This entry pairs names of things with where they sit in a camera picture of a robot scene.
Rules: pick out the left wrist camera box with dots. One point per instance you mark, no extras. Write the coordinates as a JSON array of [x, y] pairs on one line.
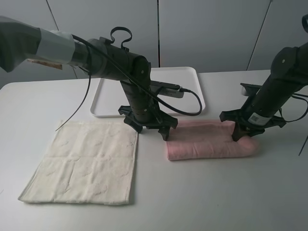
[[166, 89]]

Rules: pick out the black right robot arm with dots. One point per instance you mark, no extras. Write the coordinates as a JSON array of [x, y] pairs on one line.
[[288, 75]]

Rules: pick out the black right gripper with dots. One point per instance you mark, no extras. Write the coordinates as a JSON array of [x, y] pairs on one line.
[[249, 124]]

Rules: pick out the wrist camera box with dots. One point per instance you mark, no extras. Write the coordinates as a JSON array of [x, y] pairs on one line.
[[166, 89], [249, 89]]

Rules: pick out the white rectangular plastic tray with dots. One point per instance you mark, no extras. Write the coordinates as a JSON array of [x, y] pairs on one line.
[[110, 96]]

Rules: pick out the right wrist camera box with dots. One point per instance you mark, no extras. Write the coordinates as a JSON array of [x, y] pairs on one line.
[[249, 89]]

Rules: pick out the pink towel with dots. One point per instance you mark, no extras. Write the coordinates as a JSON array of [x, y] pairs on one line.
[[193, 139]]

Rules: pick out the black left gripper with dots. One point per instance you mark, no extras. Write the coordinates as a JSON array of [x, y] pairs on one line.
[[151, 118]]

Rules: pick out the cream white towel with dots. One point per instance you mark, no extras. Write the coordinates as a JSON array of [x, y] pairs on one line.
[[86, 162]]

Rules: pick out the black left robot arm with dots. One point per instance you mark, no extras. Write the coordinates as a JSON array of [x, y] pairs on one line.
[[99, 58]]

